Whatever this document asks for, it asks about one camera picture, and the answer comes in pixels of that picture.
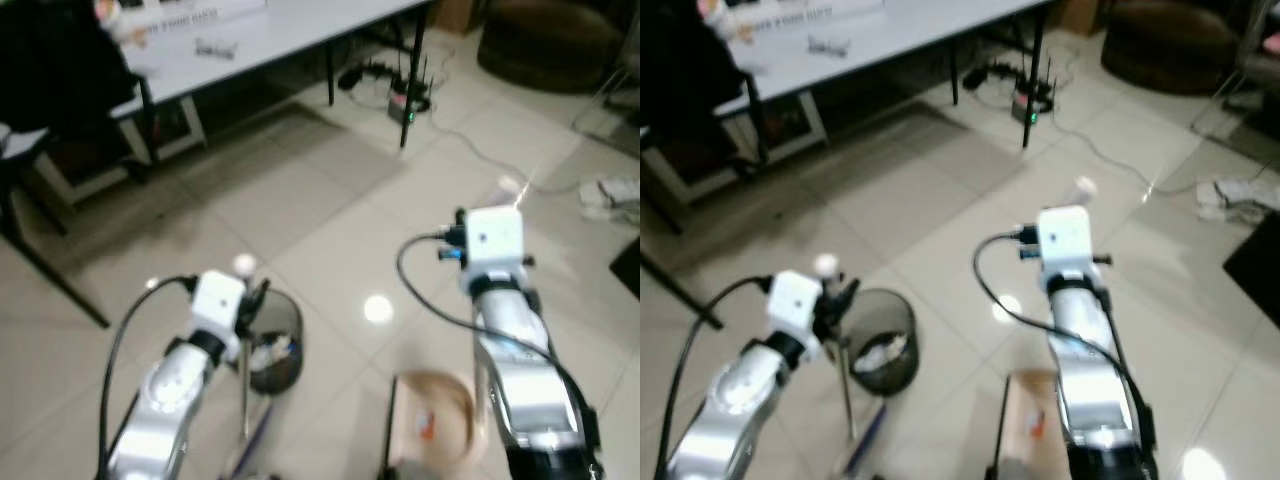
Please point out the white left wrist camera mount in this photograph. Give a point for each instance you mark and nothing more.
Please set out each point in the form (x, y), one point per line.
(215, 300)
(793, 300)

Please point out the brown cardboard box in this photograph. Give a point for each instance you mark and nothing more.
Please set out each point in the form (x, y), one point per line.
(1080, 12)
(458, 12)

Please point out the brown beanbag seat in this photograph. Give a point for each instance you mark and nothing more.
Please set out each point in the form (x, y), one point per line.
(1170, 45)
(550, 45)

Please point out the crumpled white paper trash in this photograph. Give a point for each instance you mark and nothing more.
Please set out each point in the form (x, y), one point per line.
(880, 352)
(270, 352)

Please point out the black backpack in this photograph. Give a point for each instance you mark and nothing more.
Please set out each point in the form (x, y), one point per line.
(670, 60)
(50, 60)

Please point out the low white cabinet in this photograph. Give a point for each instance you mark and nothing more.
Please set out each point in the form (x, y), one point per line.
(110, 150)
(720, 150)

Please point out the small plush toy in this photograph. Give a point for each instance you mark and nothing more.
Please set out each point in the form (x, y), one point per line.
(720, 15)
(120, 20)

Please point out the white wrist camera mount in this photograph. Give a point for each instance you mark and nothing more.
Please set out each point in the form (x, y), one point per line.
(495, 240)
(793, 300)
(215, 300)
(1065, 240)

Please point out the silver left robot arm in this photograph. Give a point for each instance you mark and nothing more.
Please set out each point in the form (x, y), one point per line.
(165, 400)
(730, 400)

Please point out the broom with white ball tip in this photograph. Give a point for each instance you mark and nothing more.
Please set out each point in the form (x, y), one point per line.
(825, 265)
(244, 265)

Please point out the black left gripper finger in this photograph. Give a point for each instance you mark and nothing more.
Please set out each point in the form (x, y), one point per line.
(262, 295)
(848, 292)

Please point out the black eyeglasses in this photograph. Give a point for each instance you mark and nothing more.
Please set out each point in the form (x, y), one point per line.
(215, 47)
(828, 46)

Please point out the white cloth heap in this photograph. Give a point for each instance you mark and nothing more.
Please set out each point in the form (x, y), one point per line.
(610, 195)
(1240, 195)

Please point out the white table with black legs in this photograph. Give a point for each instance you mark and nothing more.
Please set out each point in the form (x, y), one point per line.
(250, 40)
(870, 40)

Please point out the long white cardboard box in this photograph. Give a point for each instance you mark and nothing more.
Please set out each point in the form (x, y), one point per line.
(810, 8)
(190, 10)

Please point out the black mesh waste bin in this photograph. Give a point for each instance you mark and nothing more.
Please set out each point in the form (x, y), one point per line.
(885, 378)
(280, 375)

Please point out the black floor mat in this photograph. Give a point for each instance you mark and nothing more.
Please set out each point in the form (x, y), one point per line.
(628, 270)
(1255, 270)

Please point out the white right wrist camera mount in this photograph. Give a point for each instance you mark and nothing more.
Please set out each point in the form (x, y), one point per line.
(495, 240)
(1065, 240)

